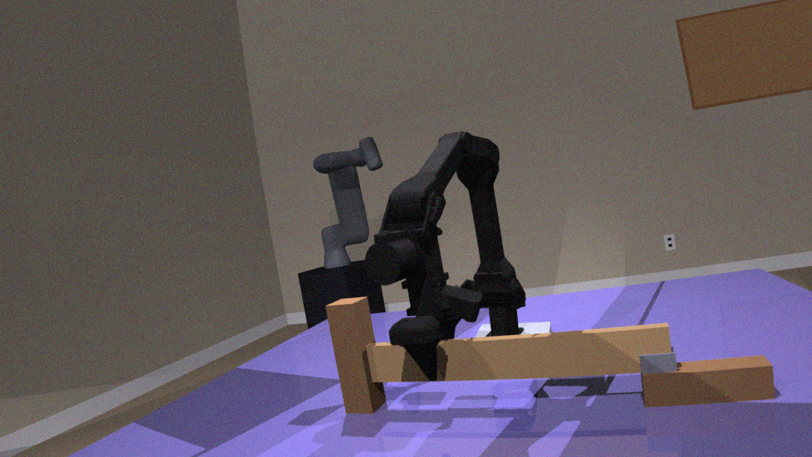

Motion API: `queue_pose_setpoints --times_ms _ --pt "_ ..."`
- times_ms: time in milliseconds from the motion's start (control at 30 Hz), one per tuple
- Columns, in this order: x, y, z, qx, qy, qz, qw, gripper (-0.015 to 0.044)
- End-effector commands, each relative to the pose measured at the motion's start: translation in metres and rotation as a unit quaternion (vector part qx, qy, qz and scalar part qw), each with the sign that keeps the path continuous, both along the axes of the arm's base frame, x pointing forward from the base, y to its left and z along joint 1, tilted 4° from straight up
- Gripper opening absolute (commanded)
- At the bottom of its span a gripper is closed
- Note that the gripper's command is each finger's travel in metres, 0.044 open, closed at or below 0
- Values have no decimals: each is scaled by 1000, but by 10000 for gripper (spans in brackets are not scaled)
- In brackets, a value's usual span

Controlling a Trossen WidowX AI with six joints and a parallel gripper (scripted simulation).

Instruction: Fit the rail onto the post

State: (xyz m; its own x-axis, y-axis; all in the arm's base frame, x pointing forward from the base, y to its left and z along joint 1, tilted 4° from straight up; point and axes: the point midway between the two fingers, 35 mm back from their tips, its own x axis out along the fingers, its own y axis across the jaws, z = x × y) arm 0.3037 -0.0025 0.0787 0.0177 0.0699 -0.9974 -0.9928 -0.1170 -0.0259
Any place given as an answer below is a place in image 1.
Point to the long brown wooden plank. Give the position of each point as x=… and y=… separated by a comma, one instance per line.
x=590, y=352

